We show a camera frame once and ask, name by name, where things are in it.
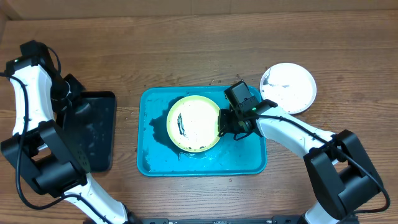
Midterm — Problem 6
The yellow-green plate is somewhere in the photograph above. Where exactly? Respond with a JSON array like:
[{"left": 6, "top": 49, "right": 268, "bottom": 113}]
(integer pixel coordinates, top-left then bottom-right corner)
[{"left": 166, "top": 95, "right": 220, "bottom": 153}]

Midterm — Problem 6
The white plate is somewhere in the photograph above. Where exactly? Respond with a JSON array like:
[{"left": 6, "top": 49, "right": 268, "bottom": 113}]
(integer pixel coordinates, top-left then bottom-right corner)
[{"left": 259, "top": 62, "right": 317, "bottom": 114}]

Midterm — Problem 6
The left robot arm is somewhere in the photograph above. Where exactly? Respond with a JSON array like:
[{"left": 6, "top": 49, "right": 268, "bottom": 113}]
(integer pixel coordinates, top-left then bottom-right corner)
[{"left": 1, "top": 40, "right": 139, "bottom": 223}]

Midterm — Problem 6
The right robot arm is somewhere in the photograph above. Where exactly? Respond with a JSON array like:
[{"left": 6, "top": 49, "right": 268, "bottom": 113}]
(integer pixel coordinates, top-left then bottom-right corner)
[{"left": 218, "top": 99, "right": 391, "bottom": 223}]

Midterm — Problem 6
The black water tray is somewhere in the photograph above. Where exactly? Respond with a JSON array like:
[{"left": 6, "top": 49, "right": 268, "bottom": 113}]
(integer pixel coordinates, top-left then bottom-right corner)
[{"left": 62, "top": 91, "right": 117, "bottom": 172}]

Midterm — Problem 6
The teal plastic tray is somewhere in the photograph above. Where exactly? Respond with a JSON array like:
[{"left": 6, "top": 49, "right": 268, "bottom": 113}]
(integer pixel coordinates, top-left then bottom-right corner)
[{"left": 137, "top": 86, "right": 267, "bottom": 177}]

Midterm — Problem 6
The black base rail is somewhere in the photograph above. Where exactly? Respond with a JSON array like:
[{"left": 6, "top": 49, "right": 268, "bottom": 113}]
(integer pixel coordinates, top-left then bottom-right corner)
[{"left": 141, "top": 215, "right": 305, "bottom": 224}]

